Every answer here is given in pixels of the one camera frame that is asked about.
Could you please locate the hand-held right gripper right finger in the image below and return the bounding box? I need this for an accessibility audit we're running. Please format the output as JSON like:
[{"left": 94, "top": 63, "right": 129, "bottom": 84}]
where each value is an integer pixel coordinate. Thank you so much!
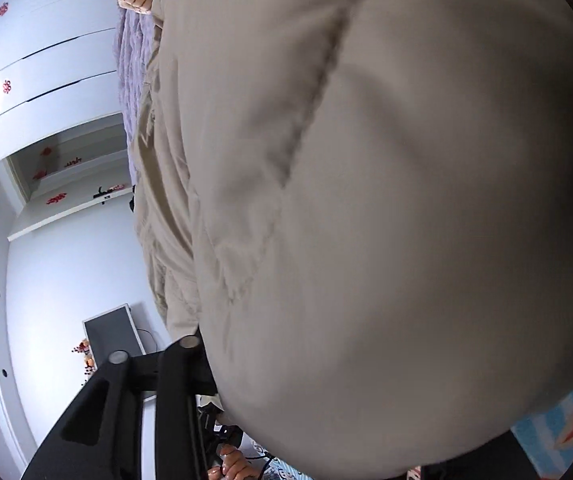
[{"left": 422, "top": 431, "right": 523, "bottom": 480}]

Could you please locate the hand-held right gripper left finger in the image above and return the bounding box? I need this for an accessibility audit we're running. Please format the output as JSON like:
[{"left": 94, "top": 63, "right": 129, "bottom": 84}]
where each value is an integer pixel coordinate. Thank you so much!
[{"left": 20, "top": 334, "right": 218, "bottom": 480}]

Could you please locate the tan puffer jacket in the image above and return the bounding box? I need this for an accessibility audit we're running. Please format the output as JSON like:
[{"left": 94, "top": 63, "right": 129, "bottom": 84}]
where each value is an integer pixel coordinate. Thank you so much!
[{"left": 131, "top": 0, "right": 573, "bottom": 480}]

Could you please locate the person's left hand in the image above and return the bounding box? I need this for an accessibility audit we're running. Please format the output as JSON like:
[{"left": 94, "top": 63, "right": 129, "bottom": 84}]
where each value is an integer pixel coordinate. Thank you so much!
[{"left": 206, "top": 451, "right": 260, "bottom": 480}]

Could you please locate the monkey printed striped blanket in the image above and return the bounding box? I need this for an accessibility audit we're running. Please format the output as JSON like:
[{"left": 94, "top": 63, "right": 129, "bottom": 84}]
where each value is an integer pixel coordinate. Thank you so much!
[{"left": 261, "top": 365, "right": 573, "bottom": 480}]

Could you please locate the purple bedspread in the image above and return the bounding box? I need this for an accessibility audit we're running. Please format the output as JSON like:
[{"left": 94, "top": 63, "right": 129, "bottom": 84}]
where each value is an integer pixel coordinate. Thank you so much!
[{"left": 114, "top": 7, "right": 161, "bottom": 186}]

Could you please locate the white wardrobe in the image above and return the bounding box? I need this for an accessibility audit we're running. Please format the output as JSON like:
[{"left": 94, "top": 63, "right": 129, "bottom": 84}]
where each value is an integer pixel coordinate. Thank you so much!
[{"left": 0, "top": 0, "right": 128, "bottom": 181}]

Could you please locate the television cable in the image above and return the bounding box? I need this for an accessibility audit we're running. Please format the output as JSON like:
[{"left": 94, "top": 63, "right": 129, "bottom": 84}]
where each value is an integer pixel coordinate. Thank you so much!
[{"left": 135, "top": 327, "right": 160, "bottom": 352}]

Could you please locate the white framed wall television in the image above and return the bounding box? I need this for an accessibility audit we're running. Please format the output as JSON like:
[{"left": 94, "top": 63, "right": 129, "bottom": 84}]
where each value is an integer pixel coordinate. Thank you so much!
[{"left": 82, "top": 304, "right": 144, "bottom": 362}]

